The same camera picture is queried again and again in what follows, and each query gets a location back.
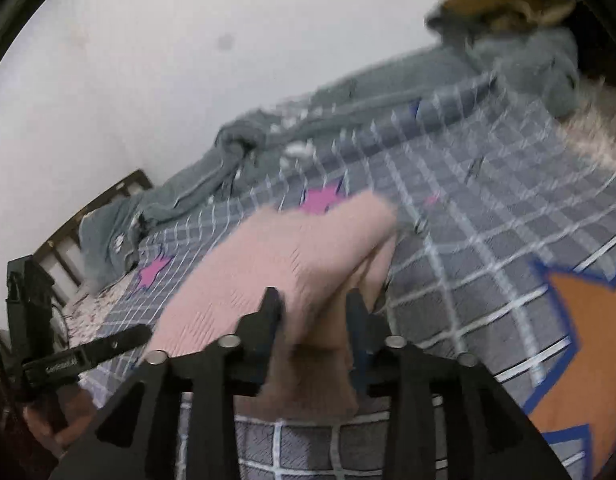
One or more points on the pink knit sweater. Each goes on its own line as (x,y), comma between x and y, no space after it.
(268,255)

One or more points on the person's left forearm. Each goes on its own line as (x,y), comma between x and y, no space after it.
(13,440)

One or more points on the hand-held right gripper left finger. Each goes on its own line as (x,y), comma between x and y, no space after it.
(260,355)

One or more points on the person's left hand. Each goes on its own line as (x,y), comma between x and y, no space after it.
(78,410)

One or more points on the wooden bed headboard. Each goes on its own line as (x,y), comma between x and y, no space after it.
(115,187)

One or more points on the grey fluffy cloth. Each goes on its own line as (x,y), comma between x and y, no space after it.
(602,130)

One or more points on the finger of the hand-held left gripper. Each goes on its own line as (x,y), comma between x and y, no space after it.
(115,342)

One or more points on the floral printed cloth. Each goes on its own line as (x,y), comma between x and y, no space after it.
(95,305)

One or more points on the grey quilt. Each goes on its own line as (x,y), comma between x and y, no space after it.
(387,80)

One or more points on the grey checked bedsheet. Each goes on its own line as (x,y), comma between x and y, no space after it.
(462,210)

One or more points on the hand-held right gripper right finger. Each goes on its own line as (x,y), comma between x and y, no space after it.
(359,340)

